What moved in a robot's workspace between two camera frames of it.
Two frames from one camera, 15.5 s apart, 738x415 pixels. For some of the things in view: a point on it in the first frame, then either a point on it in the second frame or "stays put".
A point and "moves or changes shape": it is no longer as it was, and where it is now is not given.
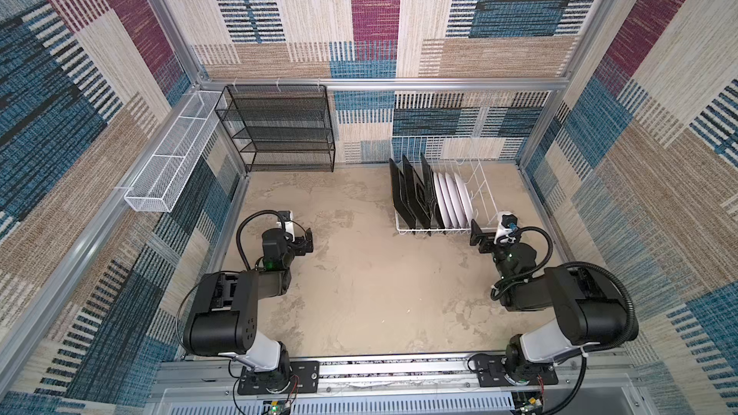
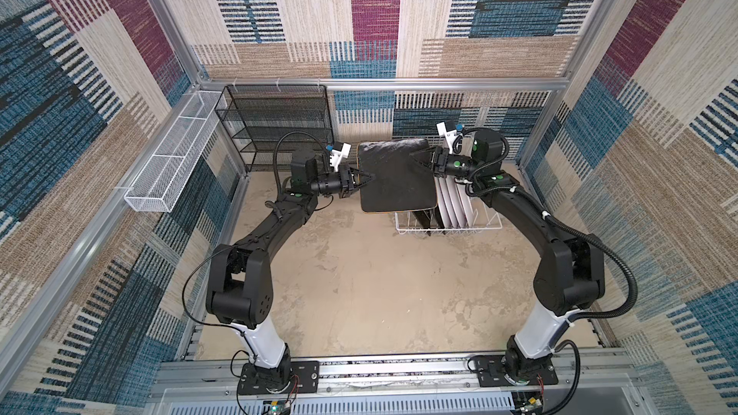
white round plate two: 454,195 stays put
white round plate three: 463,200 stays put
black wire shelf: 280,127 stays put
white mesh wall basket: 156,187 stays put
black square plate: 400,196 moves or changes shape
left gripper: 299,244 → 347,180
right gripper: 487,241 → 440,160
